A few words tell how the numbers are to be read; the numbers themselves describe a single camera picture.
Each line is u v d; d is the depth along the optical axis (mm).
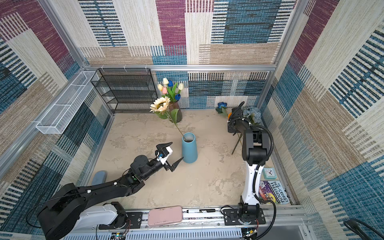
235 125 799
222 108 1157
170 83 945
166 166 687
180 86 922
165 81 916
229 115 1134
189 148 807
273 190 798
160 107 639
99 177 870
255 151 576
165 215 760
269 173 851
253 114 1022
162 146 730
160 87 914
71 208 419
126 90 1087
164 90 903
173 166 695
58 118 714
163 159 644
